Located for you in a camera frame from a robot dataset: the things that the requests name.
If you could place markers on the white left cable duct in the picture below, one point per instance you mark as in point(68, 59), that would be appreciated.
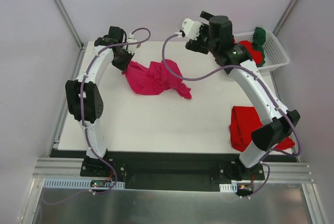
point(84, 184)

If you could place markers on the aluminium left frame rail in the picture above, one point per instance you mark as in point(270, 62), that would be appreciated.
point(74, 70)

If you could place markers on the green t shirt in basket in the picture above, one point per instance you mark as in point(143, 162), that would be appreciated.
point(259, 38)

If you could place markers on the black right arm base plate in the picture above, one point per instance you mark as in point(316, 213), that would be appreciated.
point(236, 171)

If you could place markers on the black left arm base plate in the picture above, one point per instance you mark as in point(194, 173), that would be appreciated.
point(91, 167)

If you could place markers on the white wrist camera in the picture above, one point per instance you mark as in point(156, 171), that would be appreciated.
point(190, 28)
point(132, 44)

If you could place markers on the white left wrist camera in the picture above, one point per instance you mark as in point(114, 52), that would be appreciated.
point(132, 44)

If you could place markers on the white right cable duct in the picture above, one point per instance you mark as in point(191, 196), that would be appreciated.
point(228, 188)

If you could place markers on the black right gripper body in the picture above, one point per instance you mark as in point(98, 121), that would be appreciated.
point(196, 46)

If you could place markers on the magenta t shirt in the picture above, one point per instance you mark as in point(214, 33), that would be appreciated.
point(154, 80)

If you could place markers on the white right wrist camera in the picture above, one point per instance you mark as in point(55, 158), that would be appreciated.
point(190, 28)

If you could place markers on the red t shirt in basket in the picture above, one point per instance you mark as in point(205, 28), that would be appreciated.
point(256, 55)

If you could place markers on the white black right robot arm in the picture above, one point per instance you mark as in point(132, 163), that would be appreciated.
point(238, 64)

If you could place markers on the aluminium front frame rail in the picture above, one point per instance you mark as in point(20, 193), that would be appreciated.
point(280, 172)

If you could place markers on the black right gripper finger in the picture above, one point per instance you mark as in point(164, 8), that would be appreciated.
point(206, 16)
point(196, 47)

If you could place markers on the white plastic laundry basket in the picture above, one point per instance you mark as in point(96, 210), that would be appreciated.
point(275, 55)

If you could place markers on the folded red t shirt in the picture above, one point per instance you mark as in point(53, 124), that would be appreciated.
point(248, 131)

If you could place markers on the white cable duct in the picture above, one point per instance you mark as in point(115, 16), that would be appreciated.
point(84, 184)
point(228, 188)

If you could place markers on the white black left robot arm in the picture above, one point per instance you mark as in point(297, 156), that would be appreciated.
point(84, 100)

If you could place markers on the black centre base bar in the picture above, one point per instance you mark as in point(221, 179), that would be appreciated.
point(164, 171)

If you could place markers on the aluminium frame rail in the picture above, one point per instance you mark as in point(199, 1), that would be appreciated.
point(74, 70)
point(280, 172)
point(284, 17)

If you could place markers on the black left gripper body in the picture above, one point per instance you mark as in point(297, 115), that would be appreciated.
point(121, 60)

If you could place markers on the aluminium right frame rail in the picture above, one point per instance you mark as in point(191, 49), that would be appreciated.
point(284, 17)

